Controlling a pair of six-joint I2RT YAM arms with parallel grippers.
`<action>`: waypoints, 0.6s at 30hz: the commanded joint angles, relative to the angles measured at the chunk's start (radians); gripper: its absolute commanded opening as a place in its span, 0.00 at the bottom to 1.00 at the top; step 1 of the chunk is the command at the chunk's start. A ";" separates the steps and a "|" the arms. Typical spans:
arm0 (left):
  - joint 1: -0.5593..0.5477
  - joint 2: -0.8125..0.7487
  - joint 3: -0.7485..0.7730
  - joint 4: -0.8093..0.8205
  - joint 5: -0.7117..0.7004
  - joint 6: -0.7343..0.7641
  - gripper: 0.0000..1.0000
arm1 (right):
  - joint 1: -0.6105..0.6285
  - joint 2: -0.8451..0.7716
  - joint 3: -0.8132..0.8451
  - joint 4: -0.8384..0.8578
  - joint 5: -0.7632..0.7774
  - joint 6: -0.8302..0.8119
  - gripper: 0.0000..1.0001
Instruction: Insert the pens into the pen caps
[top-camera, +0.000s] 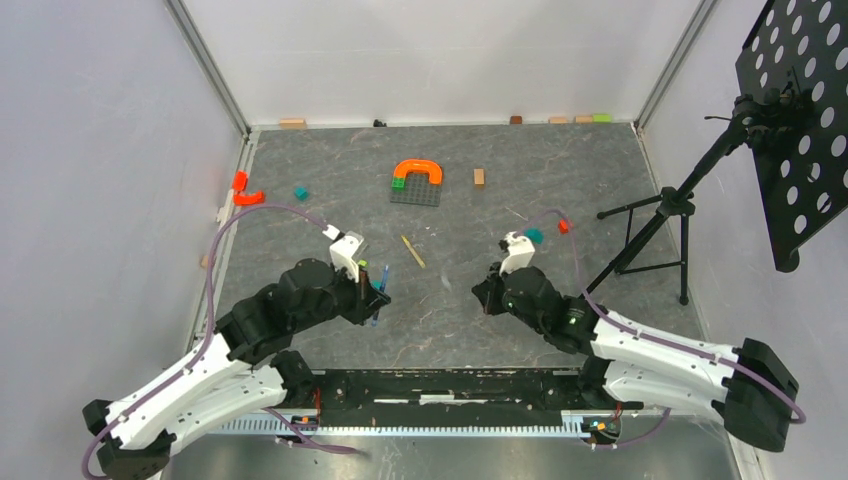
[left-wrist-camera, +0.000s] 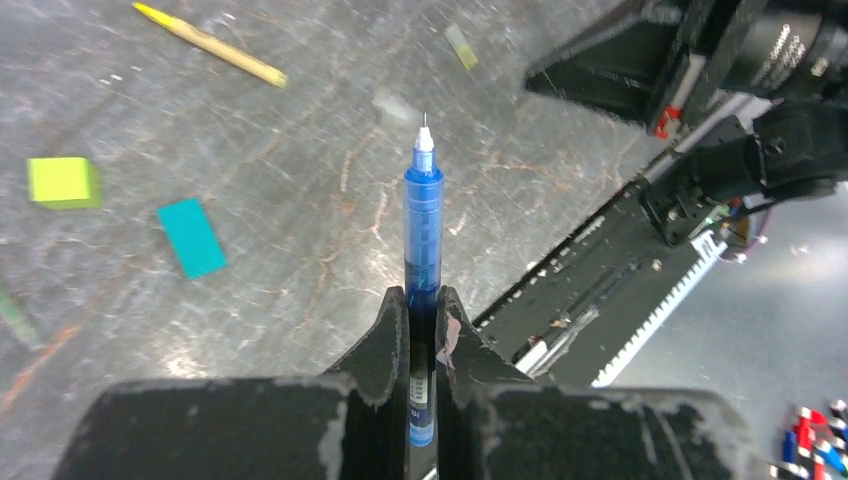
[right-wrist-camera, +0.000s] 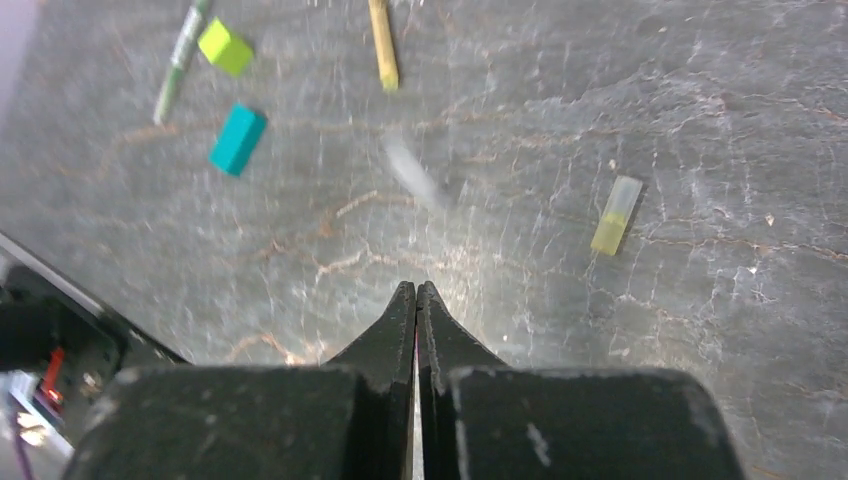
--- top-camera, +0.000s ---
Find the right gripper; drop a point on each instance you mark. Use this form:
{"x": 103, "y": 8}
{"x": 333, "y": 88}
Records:
{"x": 486, "y": 290}

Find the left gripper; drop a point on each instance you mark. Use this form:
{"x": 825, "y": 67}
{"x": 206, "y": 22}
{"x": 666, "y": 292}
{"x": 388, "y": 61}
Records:
{"x": 368, "y": 300}

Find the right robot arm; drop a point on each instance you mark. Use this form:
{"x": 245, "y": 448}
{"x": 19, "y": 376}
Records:
{"x": 747, "y": 389}

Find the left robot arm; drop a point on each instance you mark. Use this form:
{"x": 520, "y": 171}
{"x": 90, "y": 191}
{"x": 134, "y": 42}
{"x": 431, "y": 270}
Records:
{"x": 245, "y": 364}

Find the yellow highlighter pen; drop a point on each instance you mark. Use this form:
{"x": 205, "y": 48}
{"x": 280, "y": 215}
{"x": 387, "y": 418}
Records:
{"x": 413, "y": 252}

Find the teal half-round block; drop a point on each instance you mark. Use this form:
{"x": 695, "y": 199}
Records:
{"x": 536, "y": 236}

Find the green lego brick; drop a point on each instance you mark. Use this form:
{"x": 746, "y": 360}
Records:
{"x": 398, "y": 183}

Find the dark grey lego baseplate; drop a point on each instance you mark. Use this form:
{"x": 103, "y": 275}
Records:
{"x": 418, "y": 191}

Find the black tripod stand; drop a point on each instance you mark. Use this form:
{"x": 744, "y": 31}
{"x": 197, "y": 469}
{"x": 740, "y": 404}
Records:
{"x": 682, "y": 192}

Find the orange curved block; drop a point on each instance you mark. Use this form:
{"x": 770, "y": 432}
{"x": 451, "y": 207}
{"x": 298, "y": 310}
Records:
{"x": 248, "y": 199}

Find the orange arch block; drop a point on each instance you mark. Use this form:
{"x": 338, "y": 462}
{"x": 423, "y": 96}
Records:
{"x": 432, "y": 170}

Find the black perforated panel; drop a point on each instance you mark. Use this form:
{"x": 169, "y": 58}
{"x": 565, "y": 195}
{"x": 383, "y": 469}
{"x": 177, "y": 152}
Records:
{"x": 793, "y": 65}

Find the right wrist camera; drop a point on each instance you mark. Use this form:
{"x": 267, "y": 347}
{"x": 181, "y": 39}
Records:
{"x": 519, "y": 251}

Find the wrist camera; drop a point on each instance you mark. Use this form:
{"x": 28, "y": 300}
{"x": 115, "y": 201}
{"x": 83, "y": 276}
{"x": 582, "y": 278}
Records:
{"x": 345, "y": 254}
{"x": 519, "y": 251}

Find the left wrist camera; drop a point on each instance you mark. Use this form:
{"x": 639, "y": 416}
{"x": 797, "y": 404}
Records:
{"x": 345, "y": 254}

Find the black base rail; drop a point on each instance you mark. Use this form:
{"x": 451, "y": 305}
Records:
{"x": 440, "y": 398}

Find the wooden block at wall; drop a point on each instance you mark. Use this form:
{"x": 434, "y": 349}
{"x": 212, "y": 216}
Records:
{"x": 292, "y": 123}

